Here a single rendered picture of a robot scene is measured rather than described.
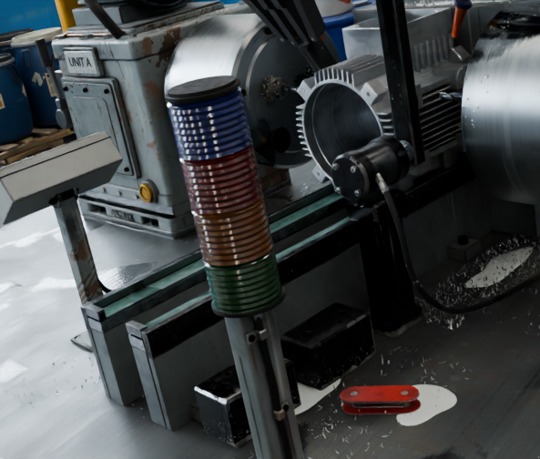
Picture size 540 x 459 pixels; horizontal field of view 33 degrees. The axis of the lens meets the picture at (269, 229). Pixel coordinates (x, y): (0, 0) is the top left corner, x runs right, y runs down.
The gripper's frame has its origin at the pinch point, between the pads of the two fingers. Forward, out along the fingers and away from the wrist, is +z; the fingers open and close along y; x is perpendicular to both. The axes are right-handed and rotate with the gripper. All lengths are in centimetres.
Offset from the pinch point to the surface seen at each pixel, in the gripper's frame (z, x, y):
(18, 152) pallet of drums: 166, -79, 456
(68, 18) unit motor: -5, -5, 71
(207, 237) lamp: -23, 44, -36
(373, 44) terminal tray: 1.6, -4.2, -6.6
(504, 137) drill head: 4.1, 8.3, -33.4
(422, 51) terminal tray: 5.8, -7.1, -11.2
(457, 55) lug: 10.0, -10.6, -13.0
